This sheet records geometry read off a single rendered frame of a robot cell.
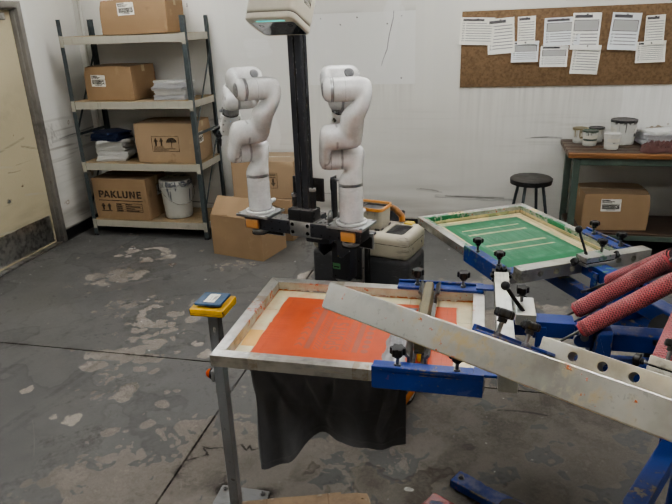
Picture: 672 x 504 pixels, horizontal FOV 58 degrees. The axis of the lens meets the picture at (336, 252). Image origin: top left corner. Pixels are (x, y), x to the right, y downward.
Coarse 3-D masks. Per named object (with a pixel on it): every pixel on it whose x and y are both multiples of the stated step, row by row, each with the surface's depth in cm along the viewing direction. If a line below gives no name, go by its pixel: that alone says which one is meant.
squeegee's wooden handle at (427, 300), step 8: (424, 288) 201; (432, 288) 201; (424, 296) 195; (432, 296) 201; (424, 304) 189; (432, 304) 203; (424, 312) 184; (416, 344) 175; (416, 352) 176; (424, 352) 176
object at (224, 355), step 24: (264, 288) 222; (288, 288) 228; (312, 288) 225; (360, 288) 221; (384, 288) 219; (480, 312) 198; (240, 336) 192; (216, 360) 179; (240, 360) 177; (264, 360) 175; (288, 360) 174; (312, 360) 174; (336, 360) 173
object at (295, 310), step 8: (288, 304) 217; (296, 304) 217; (304, 304) 216; (312, 304) 216; (320, 304) 216; (400, 304) 214; (280, 312) 211; (288, 312) 211; (296, 312) 211; (304, 312) 210; (440, 312) 207; (448, 312) 207; (272, 320) 206; (280, 320) 206; (288, 320) 205; (296, 320) 205; (304, 320) 205; (448, 320) 201
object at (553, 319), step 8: (536, 320) 181; (544, 320) 181; (552, 320) 181; (560, 320) 180; (568, 320) 180; (520, 328) 182; (552, 328) 180; (560, 328) 179; (568, 328) 179; (552, 336) 181; (560, 336) 180
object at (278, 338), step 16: (272, 336) 195; (288, 336) 195; (384, 336) 193; (256, 352) 186; (272, 352) 186; (288, 352) 185; (304, 352) 185; (320, 352) 185; (336, 352) 184; (352, 352) 184; (432, 352) 182
